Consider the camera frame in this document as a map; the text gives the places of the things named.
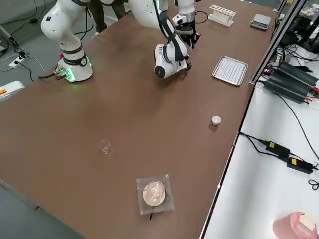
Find silver ribbed metal tray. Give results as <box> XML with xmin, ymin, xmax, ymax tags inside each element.
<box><xmin>211</xmin><ymin>55</ymin><xmax>249</xmax><ymax>87</ymax></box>

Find black adapter yellow label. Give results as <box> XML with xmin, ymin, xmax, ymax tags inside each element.
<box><xmin>286</xmin><ymin>157</ymin><xmax>314</xmax><ymax>174</ymax></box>
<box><xmin>265</xmin><ymin>140</ymin><xmax>291</xmax><ymax>157</ymax></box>

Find white control box yellow label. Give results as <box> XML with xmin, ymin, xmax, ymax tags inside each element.
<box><xmin>0</xmin><ymin>81</ymin><xmax>25</xmax><ymax>103</ymax></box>

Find white power strip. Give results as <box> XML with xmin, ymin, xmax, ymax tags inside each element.
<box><xmin>8</xmin><ymin>53</ymin><xmax>28</xmax><ymax>69</ymax></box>

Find round glass dish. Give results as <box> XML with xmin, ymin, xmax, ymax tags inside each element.
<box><xmin>142</xmin><ymin>181</ymin><xmax>167</xmax><ymax>207</ymax></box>

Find black base cable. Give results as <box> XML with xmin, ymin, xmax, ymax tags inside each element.
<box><xmin>38</xmin><ymin>70</ymin><xmax>61</xmax><ymax>80</ymax></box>

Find pink plastic cup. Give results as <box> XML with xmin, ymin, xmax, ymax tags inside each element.
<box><xmin>273</xmin><ymin>211</ymin><xmax>319</xmax><ymax>239</ymax></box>

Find white test tube rack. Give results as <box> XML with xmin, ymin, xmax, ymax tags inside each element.
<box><xmin>208</xmin><ymin>4</ymin><xmax>235</xmax><ymax>27</ymax></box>

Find silver digital scale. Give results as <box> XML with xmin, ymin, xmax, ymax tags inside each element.
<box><xmin>250</xmin><ymin>13</ymin><xmax>272</xmax><ymax>32</ymax></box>

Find person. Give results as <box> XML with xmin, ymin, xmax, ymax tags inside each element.
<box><xmin>88</xmin><ymin>0</ymin><xmax>128</xmax><ymax>34</ymax></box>

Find black finned power supply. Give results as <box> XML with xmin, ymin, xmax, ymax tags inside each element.
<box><xmin>278</xmin><ymin>63</ymin><xmax>319</xmax><ymax>85</ymax></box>
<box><xmin>264</xmin><ymin>74</ymin><xmax>312</xmax><ymax>104</ymax></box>

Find aluminium camera mast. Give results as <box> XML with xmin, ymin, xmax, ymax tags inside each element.
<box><xmin>249</xmin><ymin>0</ymin><xmax>309</xmax><ymax>84</ymax></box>

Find small clear glass beaker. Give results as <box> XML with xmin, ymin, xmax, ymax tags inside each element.
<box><xmin>97</xmin><ymin>139</ymin><xmax>113</xmax><ymax>156</ymax></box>

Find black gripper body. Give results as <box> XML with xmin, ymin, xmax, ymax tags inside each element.
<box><xmin>176</xmin><ymin>21</ymin><xmax>196</xmax><ymax>38</ymax></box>

